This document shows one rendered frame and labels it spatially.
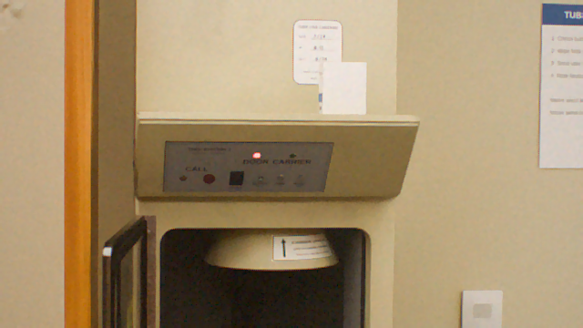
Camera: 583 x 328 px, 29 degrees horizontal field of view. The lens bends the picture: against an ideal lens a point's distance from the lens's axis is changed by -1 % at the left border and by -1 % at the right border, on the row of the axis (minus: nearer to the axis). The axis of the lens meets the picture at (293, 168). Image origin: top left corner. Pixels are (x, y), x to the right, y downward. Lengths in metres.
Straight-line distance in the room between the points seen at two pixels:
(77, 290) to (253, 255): 0.24
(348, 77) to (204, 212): 0.24
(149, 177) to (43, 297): 0.55
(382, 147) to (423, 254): 0.59
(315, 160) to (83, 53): 0.29
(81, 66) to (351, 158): 0.32
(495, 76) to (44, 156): 0.74
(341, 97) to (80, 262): 0.35
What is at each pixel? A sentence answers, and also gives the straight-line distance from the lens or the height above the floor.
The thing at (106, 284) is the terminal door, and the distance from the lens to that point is 1.05.
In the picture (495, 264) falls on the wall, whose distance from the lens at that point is 1.91.
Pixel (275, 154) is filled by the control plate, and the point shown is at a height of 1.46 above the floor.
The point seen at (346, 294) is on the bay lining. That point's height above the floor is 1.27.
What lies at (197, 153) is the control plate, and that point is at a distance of 1.28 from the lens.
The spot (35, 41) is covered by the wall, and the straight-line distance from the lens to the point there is 1.79.
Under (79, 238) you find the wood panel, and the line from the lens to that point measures 1.27.
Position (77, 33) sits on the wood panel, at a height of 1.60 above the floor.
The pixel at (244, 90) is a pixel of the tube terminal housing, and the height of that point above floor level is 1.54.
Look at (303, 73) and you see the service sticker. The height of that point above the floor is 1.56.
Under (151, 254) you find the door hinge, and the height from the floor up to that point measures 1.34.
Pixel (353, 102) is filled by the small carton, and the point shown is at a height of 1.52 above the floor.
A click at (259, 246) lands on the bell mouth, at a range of 1.40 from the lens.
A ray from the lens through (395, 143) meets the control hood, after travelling 1.30.
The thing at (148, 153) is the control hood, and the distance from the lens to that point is 1.28.
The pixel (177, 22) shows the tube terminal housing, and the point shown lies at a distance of 1.36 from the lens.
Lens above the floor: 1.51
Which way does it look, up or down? 3 degrees down
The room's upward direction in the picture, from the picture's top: 1 degrees clockwise
